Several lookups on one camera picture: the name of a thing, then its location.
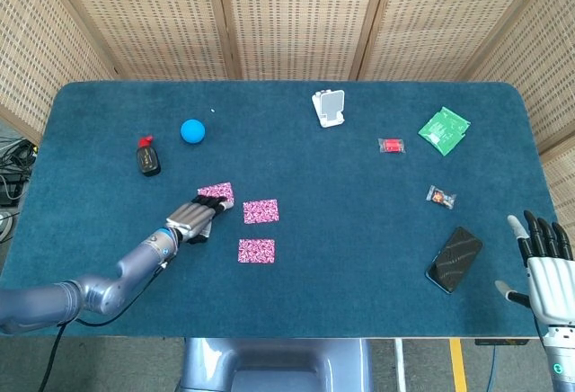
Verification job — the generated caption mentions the red candy in clear wrapper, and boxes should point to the red candy in clear wrapper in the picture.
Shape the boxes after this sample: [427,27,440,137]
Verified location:
[377,138,407,156]

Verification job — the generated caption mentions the tangled floor cables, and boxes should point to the tangled floor cables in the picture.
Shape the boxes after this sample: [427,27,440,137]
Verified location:
[0,136,40,173]

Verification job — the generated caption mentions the dark candy wrapper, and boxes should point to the dark candy wrapper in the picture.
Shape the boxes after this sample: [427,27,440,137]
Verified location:
[426,184,458,209]

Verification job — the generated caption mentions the black box under table edge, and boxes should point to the black box under table edge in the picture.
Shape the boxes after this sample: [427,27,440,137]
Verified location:
[474,338,530,347]

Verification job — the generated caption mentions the green foil packet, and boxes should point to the green foil packet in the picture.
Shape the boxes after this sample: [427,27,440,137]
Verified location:
[417,106,472,157]

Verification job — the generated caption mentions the woven folding screen panel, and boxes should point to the woven folding screen panel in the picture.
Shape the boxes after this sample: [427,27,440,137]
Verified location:
[0,0,114,135]
[33,0,239,82]
[457,0,575,240]
[204,0,394,82]
[349,0,562,82]

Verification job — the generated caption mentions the blue ball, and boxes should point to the blue ball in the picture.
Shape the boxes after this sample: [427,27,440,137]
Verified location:
[180,119,207,145]

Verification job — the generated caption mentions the white table leg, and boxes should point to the white table leg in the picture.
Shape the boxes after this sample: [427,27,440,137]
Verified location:
[394,338,408,392]

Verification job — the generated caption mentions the black bottle with red cap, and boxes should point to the black bottle with red cap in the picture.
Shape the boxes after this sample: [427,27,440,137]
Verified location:
[136,134,163,178]

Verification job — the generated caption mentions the white phone stand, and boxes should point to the white phone stand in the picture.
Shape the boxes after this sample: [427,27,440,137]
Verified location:
[311,88,347,129]

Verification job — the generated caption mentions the blue hanging cable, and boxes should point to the blue hanging cable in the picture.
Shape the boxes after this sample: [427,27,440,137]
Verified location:
[487,344,500,392]

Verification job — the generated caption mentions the blue-grey robot torso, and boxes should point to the blue-grey robot torso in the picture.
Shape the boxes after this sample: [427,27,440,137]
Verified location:
[177,337,374,392]

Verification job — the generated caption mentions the black floor power box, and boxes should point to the black floor power box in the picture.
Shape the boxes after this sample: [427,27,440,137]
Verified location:
[0,174,23,207]

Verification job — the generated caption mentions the pink patterned card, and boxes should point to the pink patterned card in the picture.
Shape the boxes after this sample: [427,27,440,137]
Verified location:
[197,181,235,204]
[243,199,280,226]
[237,238,276,265]

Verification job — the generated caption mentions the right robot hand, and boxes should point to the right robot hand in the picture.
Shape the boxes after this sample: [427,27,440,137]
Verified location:
[494,209,575,337]

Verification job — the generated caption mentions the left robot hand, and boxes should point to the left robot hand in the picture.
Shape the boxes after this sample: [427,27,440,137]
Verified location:
[164,193,235,245]

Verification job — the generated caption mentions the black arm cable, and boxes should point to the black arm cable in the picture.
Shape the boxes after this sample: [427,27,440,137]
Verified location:
[38,261,170,392]

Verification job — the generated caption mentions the black smartphone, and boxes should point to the black smartphone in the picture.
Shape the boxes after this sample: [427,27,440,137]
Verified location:
[425,226,484,295]

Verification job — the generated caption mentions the yellow floor tape strip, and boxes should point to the yellow floor tape strip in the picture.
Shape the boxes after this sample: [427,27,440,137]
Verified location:
[448,338,468,392]

